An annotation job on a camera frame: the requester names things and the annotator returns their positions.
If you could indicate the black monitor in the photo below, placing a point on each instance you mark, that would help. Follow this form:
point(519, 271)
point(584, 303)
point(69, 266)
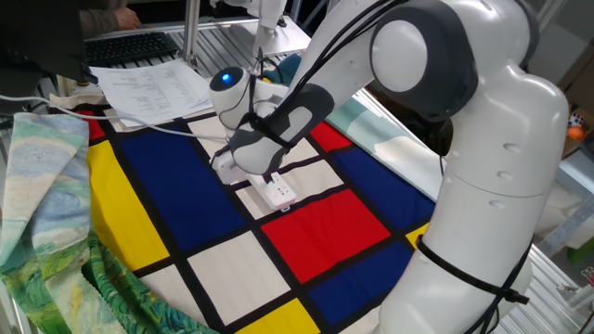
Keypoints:
point(37, 32)

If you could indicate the grey perforated steel strut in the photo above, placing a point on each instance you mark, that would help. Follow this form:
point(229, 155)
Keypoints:
point(571, 227)

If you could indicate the green painted landscape cloth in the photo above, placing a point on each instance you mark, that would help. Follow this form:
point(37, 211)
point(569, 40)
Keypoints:
point(46, 209)

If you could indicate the pale teal white cloth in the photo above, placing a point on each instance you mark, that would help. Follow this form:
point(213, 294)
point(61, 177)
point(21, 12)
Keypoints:
point(399, 153)

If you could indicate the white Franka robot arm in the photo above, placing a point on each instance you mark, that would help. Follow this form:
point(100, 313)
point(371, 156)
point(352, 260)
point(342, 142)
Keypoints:
point(501, 148)

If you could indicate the colourful puzzle cube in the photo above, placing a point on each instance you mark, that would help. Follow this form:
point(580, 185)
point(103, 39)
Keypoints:
point(576, 119)

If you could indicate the person in dark jacket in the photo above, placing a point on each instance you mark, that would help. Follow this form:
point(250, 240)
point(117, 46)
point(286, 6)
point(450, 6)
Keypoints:
point(107, 18)

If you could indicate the aluminium profile bar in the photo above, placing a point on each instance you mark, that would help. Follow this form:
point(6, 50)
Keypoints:
point(191, 28)
point(550, 11)

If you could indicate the orange ball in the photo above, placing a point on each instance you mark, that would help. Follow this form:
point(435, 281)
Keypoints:
point(575, 132)

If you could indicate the colour block grid tablecloth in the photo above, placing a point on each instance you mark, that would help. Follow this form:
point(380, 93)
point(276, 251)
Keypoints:
point(181, 185)

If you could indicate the printed paper sheet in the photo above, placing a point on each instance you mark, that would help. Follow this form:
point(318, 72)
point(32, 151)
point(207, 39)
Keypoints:
point(148, 90)

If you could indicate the brown cardboard box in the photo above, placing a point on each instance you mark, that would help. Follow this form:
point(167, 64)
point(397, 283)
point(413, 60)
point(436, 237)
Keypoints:
point(575, 146)

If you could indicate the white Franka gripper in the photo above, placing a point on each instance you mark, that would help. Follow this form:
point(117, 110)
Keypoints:
point(227, 169)

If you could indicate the white four-socket power strip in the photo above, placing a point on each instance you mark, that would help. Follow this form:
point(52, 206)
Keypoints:
point(278, 192)

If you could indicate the black keyboard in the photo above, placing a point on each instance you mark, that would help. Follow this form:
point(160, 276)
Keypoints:
point(130, 48)

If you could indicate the white device on base plate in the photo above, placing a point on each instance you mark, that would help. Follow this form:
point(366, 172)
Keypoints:
point(269, 23)

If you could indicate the grey metal shelf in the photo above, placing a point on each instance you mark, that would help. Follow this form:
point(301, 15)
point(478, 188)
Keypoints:
point(577, 174)

